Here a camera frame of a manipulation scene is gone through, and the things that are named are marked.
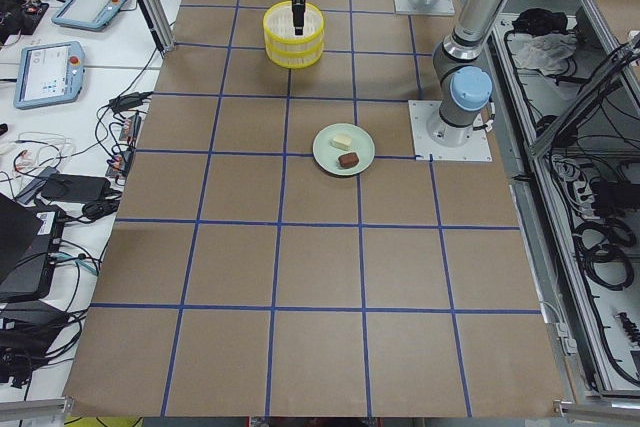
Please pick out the light green plate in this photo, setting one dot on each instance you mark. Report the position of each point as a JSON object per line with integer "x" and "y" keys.
{"x": 327, "y": 156}

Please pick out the brown bun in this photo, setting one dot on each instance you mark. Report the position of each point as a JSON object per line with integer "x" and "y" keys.
{"x": 348, "y": 160}

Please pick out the black laptop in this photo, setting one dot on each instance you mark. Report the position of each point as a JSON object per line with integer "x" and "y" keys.
{"x": 29, "y": 238}

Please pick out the crumpled white cloth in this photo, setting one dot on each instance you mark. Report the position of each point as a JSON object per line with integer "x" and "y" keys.
{"x": 547, "y": 54}

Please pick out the white bun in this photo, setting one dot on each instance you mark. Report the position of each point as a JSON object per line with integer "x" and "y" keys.
{"x": 341, "y": 141}

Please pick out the blue teach pendant far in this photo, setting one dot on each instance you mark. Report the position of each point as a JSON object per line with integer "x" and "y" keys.
{"x": 91, "y": 15}

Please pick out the blue teach pendant near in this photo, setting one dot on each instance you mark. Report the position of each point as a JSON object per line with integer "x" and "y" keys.
{"x": 49, "y": 75}

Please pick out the black power adapter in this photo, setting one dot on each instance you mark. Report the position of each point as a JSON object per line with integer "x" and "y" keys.
{"x": 74, "y": 188}

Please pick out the blue teach pendant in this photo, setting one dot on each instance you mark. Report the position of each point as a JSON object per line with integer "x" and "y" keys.
{"x": 91, "y": 15}
{"x": 49, "y": 75}

